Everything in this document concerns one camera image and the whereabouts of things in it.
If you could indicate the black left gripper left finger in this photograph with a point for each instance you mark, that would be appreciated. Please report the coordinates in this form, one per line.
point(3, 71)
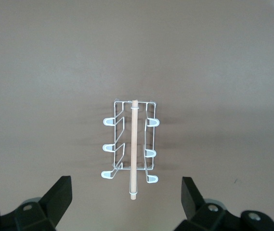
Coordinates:
point(50, 207)

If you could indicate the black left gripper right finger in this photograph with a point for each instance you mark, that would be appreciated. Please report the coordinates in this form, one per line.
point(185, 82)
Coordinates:
point(199, 211)

